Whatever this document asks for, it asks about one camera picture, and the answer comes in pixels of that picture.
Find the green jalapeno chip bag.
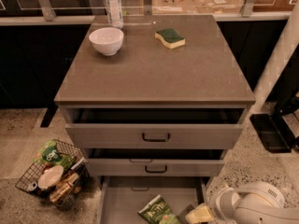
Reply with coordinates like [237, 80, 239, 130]
[138, 195, 181, 224]

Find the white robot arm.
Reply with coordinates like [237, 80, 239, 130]
[185, 181, 299, 224]

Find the bottom grey drawer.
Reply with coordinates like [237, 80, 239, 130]
[96, 176, 207, 224]

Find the grey drawer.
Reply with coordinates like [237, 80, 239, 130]
[87, 148, 224, 176]
[96, 176, 207, 224]
[66, 108, 243, 149]

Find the middle grey drawer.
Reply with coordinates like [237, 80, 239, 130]
[87, 148, 224, 176]

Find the grey drawer cabinet with counter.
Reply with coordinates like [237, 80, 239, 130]
[53, 14, 257, 224]

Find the top grey drawer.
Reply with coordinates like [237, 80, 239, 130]
[66, 108, 243, 149]

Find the green snack bag in basket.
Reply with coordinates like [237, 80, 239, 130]
[34, 140, 73, 170]

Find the brown snack package in basket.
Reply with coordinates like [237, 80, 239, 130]
[50, 173, 79, 203]

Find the white plate in basket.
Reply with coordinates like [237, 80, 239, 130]
[38, 165, 64, 189]

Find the soda can in basket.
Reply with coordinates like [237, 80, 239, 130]
[26, 182, 38, 193]

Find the green yellow sponge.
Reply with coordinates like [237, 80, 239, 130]
[155, 28, 186, 49]

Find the white ceramic bowl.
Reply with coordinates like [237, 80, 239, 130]
[89, 27, 124, 56]

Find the cardboard box left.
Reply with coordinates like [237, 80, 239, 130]
[152, 0, 198, 14]

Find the clear plastic water bottle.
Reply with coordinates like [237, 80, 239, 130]
[105, 0, 123, 29]

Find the black wire basket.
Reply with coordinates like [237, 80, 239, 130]
[15, 139, 89, 210]

